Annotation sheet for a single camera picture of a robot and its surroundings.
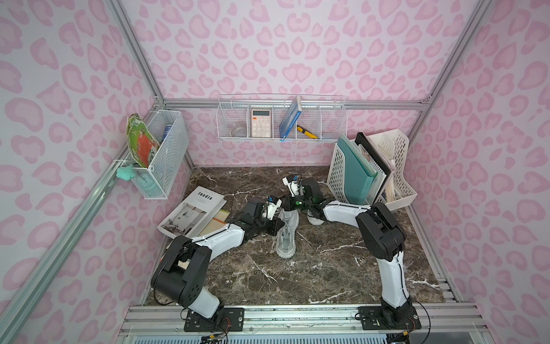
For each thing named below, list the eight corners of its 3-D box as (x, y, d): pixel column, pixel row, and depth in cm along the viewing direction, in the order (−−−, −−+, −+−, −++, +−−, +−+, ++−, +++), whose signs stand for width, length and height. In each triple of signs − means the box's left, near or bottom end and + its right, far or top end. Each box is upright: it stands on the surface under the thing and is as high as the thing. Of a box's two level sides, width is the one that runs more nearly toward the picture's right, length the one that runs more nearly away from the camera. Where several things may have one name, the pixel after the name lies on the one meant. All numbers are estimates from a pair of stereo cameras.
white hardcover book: (160, 231, 98) (154, 225, 93) (199, 191, 112) (196, 184, 108) (189, 248, 92) (185, 243, 88) (227, 204, 107) (224, 197, 103)
